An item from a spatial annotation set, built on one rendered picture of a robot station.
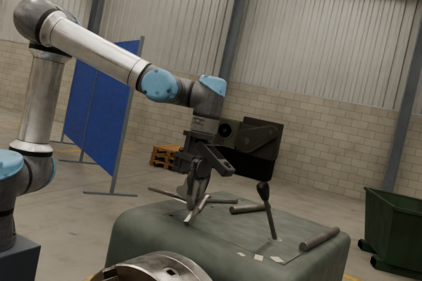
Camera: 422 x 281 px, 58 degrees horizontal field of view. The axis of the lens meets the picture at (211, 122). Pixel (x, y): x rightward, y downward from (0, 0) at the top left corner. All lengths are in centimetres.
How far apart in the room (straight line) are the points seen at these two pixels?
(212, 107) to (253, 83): 1016
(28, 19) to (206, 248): 68
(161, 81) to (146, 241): 38
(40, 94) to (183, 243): 57
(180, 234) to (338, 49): 1023
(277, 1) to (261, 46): 132
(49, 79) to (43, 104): 7
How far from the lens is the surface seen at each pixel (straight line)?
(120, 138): 571
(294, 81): 1091
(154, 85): 88
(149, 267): 78
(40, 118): 117
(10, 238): 114
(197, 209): 101
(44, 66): 116
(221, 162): 99
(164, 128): 1196
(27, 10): 106
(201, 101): 100
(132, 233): 99
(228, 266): 86
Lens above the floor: 156
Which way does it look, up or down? 2 degrees down
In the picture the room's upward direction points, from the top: 12 degrees clockwise
